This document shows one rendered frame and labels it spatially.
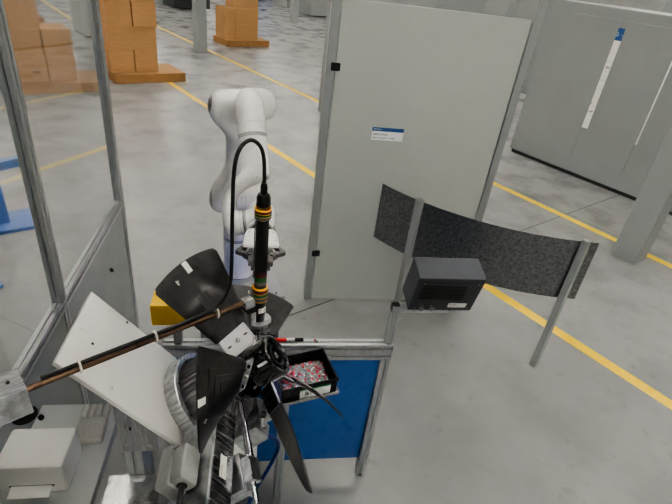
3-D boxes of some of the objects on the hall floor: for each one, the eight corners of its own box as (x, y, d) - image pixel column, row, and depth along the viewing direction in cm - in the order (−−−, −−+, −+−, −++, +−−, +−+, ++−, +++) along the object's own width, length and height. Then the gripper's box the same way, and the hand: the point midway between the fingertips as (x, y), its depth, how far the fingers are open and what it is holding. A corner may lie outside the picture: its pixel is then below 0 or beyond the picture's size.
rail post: (355, 475, 241) (380, 359, 201) (354, 468, 245) (379, 353, 205) (363, 475, 242) (390, 359, 202) (362, 468, 245) (388, 353, 205)
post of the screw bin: (273, 516, 219) (282, 390, 178) (271, 510, 222) (280, 385, 181) (279, 513, 221) (290, 388, 179) (277, 507, 223) (288, 383, 182)
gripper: (232, 220, 140) (227, 253, 124) (289, 223, 143) (293, 255, 127) (231, 243, 144) (227, 277, 128) (288, 245, 146) (291, 279, 131)
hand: (260, 262), depth 129 cm, fingers closed on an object, 4 cm apart
